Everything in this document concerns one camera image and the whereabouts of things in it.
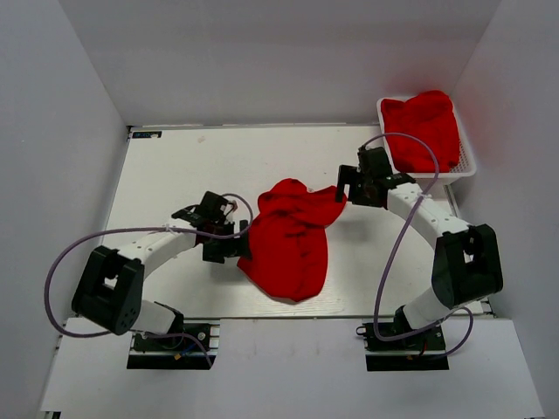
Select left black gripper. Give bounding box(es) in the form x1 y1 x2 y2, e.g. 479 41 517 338
204 219 252 263

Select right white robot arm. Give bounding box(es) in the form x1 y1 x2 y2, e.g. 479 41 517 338
335 147 504 348

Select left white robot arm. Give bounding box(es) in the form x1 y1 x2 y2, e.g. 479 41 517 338
72 191 252 348

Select red t shirt pile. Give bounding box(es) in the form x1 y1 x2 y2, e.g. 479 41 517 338
381 90 460 173

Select white plastic basket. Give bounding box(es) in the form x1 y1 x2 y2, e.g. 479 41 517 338
376 96 477 185

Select small dark table label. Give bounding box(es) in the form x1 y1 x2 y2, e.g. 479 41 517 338
132 131 162 139

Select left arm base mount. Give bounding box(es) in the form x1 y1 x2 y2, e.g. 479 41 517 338
127 319 220 371

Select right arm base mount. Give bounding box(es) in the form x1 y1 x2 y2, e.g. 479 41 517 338
355 322 449 372

